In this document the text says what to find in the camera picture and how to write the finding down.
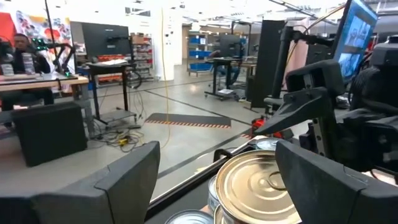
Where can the wooden background table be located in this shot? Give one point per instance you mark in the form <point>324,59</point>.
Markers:
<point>40,82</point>

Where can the black box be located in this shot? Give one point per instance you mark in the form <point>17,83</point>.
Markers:
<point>49,133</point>

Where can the black standing desk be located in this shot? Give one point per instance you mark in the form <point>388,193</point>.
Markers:
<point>109,67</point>
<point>228,62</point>

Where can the background black robot arm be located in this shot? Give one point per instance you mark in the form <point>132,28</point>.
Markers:
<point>62,53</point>

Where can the red cloth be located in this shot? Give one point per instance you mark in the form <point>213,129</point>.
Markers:
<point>6,28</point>

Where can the storage shelf with red bins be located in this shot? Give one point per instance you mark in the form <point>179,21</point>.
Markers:
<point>143,56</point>

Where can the yellow black plug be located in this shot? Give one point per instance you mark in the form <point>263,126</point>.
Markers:
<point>123,142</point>

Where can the storage rack with bins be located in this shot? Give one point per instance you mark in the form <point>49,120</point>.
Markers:
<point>199,53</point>

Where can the white pillar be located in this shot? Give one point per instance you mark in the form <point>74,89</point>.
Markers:
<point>172,40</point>

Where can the cardboard box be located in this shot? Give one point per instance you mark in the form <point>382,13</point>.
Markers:
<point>138,39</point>

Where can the person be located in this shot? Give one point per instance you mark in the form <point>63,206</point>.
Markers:
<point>25,62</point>
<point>230,53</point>

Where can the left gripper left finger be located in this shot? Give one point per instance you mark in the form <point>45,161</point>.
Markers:
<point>77,208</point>

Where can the black pole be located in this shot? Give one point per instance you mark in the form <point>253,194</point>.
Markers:
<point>281,62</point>

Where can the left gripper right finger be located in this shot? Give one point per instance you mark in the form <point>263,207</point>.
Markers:
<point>342,205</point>

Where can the floral printed cloth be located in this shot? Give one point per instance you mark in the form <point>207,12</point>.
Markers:
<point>46,28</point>

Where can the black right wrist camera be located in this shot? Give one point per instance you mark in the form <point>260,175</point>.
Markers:
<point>385,49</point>

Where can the tall black panel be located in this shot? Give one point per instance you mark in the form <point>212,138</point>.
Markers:
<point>267,62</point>

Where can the red can with silver lid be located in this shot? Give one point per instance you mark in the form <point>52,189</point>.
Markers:
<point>267,143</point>

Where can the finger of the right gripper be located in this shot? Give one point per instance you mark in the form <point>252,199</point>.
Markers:
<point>295,115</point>

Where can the black tablet screen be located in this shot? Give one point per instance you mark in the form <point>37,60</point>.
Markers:
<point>354,34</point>

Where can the silver-lid can white green label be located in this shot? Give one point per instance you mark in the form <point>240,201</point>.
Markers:
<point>212,193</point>

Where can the teal skipjack tuna can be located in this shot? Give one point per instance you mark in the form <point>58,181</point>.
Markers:
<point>189,218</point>

